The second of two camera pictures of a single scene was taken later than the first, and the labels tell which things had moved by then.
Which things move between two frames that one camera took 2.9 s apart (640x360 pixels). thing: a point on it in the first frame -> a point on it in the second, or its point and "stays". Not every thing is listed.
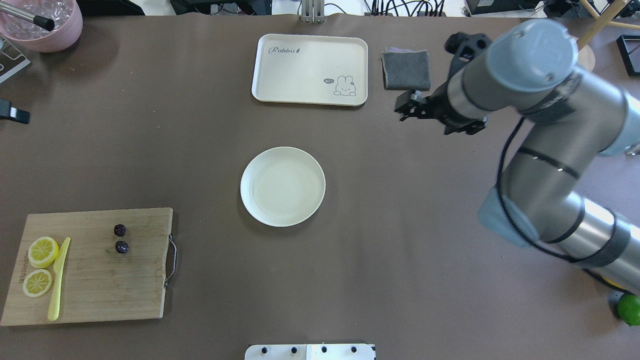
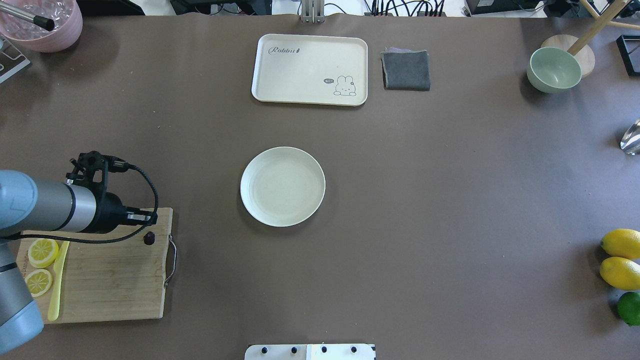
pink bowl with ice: (66, 15) stays
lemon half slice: (42, 252) stays
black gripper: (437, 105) -> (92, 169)
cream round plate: (282, 186) stays
